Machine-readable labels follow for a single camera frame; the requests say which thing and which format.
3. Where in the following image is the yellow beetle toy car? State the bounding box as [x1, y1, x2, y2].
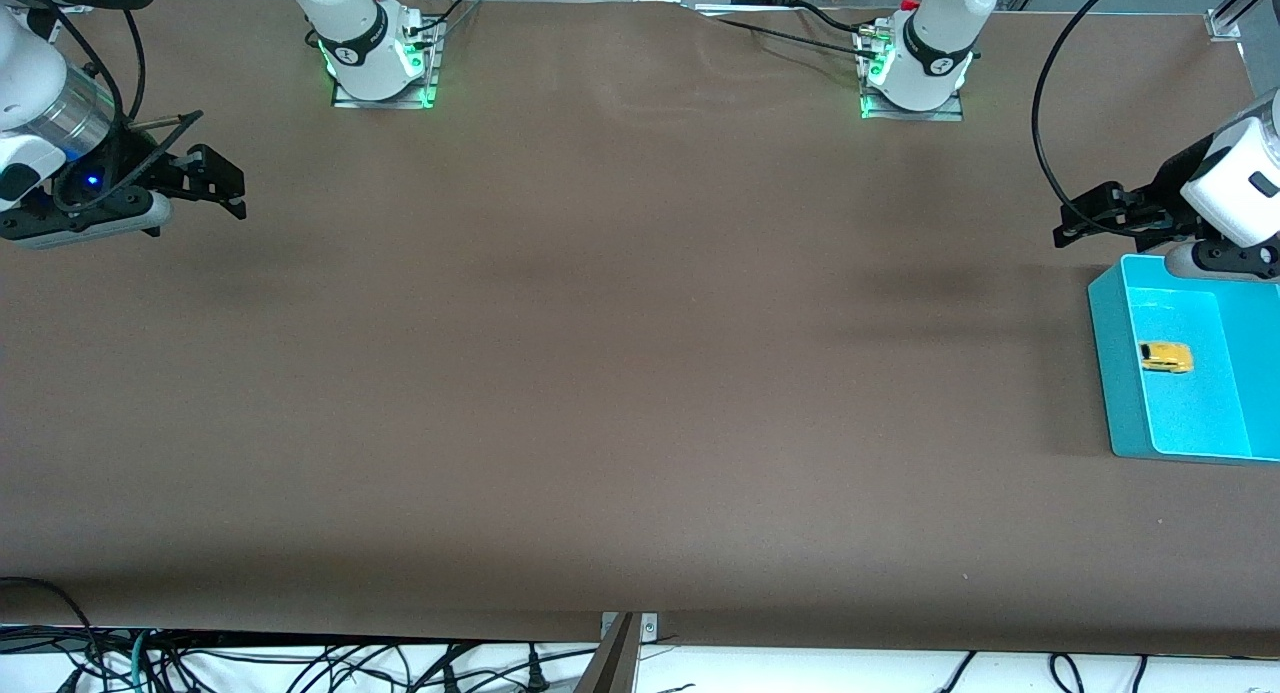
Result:
[1138, 341, 1195, 375]

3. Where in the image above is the teal plastic bin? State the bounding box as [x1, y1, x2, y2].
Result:
[1088, 254, 1280, 466]

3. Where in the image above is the dark beam under table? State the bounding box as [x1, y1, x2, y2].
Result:
[573, 613, 641, 693]

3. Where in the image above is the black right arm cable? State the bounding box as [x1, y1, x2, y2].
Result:
[40, 3, 143, 184]

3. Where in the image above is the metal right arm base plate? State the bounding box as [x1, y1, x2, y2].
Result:
[330, 18, 441, 110]

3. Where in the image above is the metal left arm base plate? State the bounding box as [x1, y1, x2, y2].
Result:
[860, 23, 966, 122]

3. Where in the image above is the black cable at right base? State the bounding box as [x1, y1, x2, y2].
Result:
[405, 0, 481, 36]

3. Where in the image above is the short black base cable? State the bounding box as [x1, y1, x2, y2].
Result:
[798, 1, 866, 34]

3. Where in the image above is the long black base cable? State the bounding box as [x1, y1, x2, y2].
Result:
[690, 1, 881, 62]

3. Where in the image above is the black looping floor cable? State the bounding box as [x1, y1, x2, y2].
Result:
[0, 577, 101, 693]

